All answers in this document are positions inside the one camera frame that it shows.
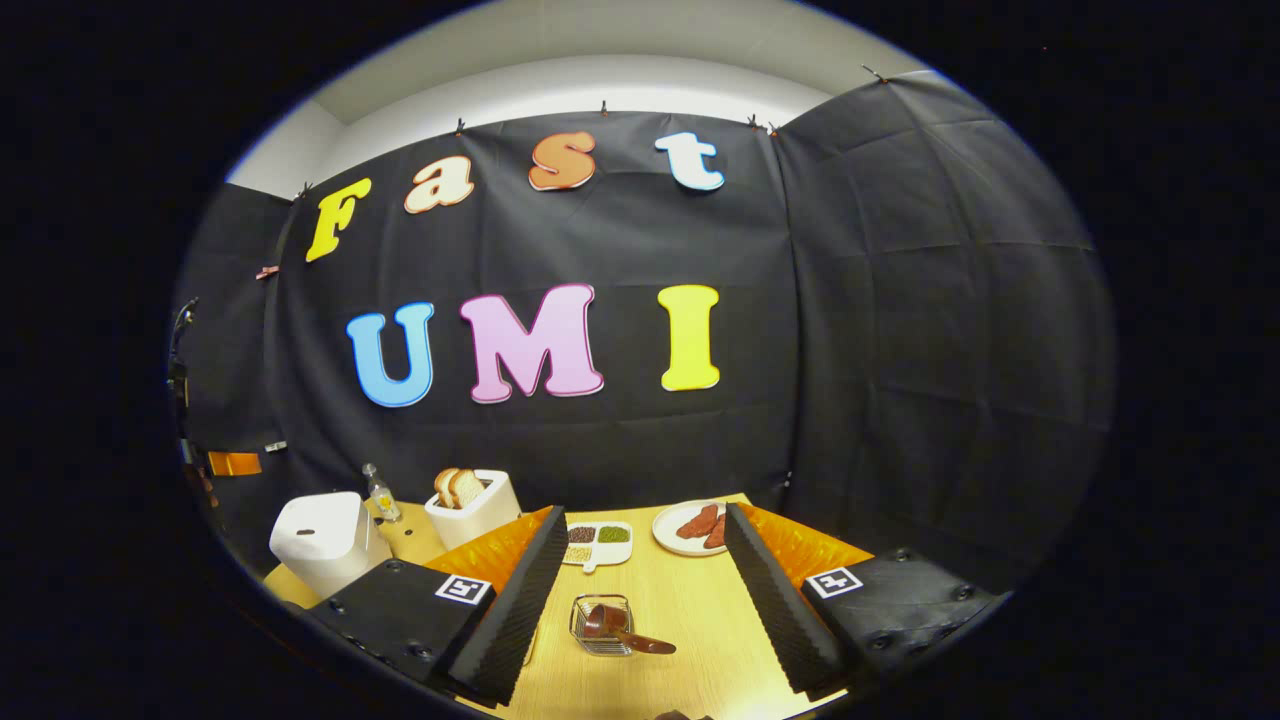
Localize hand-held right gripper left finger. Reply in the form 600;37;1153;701
308;505;569;706

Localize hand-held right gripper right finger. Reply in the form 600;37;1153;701
724;502;1001;699

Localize white rice cooker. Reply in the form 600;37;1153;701
269;491;393;599

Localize brown wooden spoon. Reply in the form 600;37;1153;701
584;603;677;656

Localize white toaster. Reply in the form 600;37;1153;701
425;468;522;551

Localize white divided dish of grains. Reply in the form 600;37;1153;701
562;521;634;574

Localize round white plate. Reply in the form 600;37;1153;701
652;500;729;557

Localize small clear glass bottle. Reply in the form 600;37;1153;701
363;463;402;523

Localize black backdrop cloth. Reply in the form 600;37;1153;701
170;70;1116;591

